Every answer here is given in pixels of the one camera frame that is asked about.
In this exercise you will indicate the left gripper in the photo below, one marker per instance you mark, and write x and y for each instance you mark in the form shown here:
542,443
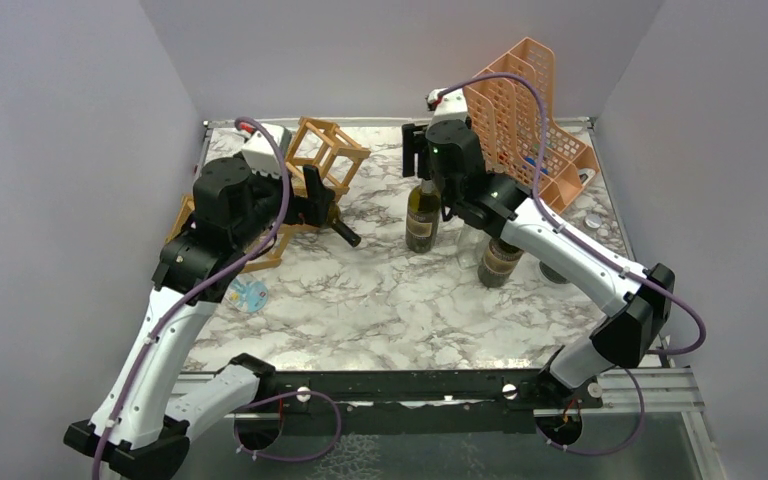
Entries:
313,208

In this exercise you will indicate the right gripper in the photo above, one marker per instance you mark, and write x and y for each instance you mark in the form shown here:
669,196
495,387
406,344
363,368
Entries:
413,142

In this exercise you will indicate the green wine bottle white label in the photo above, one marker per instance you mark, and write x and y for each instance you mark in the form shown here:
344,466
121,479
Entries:
334,221

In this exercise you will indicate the green wine bottle silver neck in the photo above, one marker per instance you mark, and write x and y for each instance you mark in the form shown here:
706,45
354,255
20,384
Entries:
422,217

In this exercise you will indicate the dark wine bottle black neck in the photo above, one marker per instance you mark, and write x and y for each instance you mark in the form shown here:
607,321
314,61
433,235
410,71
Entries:
498,263

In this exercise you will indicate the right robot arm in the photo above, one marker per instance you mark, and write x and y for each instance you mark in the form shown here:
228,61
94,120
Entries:
633,298

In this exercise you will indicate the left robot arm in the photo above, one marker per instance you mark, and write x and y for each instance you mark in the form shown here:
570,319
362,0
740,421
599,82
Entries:
140,430

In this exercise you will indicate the wooden wine rack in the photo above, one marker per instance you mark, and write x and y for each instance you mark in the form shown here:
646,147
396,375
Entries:
222,215

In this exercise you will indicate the clear tall glass bottle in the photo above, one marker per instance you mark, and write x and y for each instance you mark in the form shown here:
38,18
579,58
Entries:
471,244

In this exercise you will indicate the clear round glass bottle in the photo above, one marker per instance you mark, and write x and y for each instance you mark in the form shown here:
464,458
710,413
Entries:
566,257

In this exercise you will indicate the orange plastic file organizer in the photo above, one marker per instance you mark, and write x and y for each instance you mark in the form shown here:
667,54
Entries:
506,118

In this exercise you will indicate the blue white sticker disc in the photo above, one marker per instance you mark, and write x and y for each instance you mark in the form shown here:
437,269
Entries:
247,294

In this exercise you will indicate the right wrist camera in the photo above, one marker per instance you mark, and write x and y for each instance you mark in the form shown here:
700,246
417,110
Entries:
452,106

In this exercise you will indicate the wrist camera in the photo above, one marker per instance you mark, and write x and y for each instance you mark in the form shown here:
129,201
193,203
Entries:
259,154
452,106

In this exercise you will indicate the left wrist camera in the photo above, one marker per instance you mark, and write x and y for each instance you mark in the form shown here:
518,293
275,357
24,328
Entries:
259,154

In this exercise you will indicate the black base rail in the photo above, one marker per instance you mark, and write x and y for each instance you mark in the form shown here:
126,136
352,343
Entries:
320,403

